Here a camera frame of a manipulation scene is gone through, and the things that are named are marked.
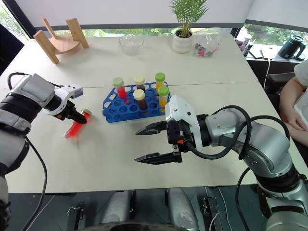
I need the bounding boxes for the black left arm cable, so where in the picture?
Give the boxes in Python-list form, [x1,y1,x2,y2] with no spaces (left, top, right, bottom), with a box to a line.
[7,72,48,231]

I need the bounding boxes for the dark brown tube cream cap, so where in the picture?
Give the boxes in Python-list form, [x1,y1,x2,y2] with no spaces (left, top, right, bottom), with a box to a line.
[133,89,148,111]
[133,75,146,92]

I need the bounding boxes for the red test tube green cap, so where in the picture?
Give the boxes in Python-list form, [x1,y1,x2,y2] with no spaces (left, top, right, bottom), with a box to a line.
[63,108,93,141]
[113,77,128,100]

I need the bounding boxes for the black chair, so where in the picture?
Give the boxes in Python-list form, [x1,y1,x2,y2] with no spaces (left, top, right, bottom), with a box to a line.
[264,71,297,114]

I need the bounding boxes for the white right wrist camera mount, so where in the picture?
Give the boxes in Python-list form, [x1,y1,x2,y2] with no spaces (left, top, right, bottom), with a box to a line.
[165,94,204,149]

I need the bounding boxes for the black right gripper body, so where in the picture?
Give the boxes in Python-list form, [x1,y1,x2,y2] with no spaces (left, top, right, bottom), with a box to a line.
[167,120,193,155]

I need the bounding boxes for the white power cable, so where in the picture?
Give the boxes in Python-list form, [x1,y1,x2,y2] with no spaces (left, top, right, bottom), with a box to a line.
[263,58,272,90]

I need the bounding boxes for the white ribbed plant pot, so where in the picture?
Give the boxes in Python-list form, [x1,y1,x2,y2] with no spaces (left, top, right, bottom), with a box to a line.
[171,29,194,54]

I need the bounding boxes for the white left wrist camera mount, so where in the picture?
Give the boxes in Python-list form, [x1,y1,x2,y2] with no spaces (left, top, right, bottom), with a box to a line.
[44,84,84,116]

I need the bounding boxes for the green palm plant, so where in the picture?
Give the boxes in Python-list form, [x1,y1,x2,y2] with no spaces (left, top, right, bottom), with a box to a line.
[168,0,209,39]

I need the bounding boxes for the black table bracket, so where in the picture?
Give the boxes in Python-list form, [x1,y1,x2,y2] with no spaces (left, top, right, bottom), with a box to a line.
[66,200,86,231]
[201,195,219,218]

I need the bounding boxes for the dark green kettle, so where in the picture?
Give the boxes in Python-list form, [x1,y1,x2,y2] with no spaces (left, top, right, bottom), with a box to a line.
[276,34,308,61]

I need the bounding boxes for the blue test tube rack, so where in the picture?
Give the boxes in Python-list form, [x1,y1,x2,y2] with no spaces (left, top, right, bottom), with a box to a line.
[103,81,171,124]

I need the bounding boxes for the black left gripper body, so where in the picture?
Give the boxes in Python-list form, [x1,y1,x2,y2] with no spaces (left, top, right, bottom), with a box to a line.
[55,101,77,121]

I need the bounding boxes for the orange test tube green cap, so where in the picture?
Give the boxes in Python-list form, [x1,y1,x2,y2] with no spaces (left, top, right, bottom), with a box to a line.
[154,72,167,93]
[157,86,170,109]

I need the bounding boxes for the person white shirt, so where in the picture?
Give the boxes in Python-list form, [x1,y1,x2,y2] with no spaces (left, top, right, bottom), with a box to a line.
[292,61,308,121]

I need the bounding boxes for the dark blue chair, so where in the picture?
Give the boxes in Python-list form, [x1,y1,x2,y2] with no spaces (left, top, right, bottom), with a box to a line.
[0,23,26,76]

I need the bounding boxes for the thin white cable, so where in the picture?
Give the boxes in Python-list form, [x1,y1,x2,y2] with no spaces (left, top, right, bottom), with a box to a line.
[208,187,232,231]

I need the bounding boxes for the wooden boards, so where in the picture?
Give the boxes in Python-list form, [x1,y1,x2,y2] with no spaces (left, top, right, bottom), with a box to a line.
[247,45,280,60]

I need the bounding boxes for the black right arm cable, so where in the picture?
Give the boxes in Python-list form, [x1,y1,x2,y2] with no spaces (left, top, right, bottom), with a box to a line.
[182,105,291,231]

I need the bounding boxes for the grey rounded robot leg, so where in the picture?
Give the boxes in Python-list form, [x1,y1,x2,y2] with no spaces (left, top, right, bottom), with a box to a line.
[95,190,137,227]
[164,187,199,231]

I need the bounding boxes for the pink white box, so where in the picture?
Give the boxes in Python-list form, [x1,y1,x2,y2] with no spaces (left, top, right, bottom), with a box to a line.
[236,30,253,52]

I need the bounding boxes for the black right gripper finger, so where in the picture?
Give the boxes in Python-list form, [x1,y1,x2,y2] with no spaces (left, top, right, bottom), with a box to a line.
[134,152,183,166]
[135,120,168,136]

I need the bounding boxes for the clear plastic bag with parts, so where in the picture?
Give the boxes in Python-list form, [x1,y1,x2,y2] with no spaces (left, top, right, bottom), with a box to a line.
[192,27,224,59]

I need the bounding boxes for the clear glass bowl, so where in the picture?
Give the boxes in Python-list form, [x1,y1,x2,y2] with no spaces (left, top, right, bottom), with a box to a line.
[118,34,145,57]

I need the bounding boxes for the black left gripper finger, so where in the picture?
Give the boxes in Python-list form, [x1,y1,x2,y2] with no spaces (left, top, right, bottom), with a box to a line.
[71,110,88,125]

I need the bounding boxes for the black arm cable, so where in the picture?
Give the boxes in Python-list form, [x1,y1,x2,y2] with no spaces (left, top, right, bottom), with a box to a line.
[7,72,48,231]
[182,105,291,231]

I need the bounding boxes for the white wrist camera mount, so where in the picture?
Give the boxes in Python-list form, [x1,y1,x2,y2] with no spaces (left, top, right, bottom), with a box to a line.
[44,84,84,116]
[165,94,204,149]

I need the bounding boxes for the wooden curved stand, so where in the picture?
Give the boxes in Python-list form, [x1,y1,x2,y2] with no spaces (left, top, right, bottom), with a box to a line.
[33,16,90,64]

